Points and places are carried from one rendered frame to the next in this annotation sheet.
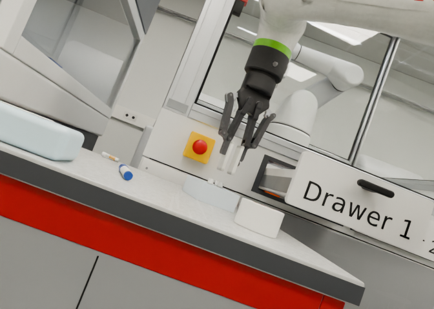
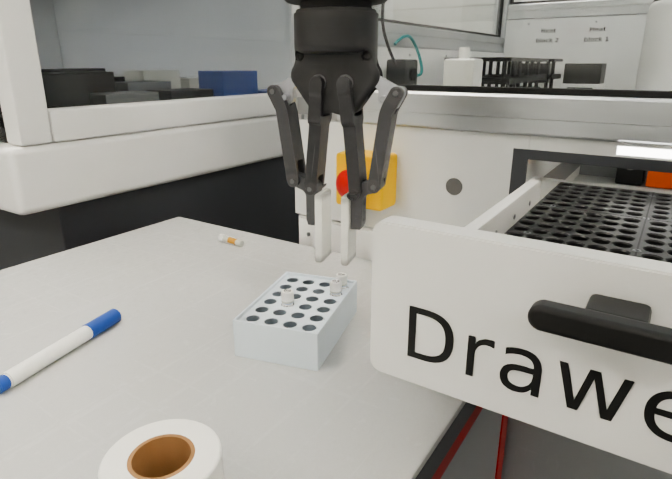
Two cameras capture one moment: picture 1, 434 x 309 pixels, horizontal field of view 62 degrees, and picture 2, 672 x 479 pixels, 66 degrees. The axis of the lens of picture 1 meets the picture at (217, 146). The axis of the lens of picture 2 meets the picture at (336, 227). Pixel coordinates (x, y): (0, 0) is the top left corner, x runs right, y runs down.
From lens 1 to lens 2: 0.59 m
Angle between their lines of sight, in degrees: 43
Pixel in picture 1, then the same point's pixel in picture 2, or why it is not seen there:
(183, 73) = not seen: hidden behind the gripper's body
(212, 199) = (262, 349)
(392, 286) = not seen: outside the picture
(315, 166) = (414, 263)
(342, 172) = (505, 267)
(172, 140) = (328, 175)
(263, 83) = (316, 32)
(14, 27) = (21, 110)
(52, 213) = not seen: outside the picture
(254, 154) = (489, 156)
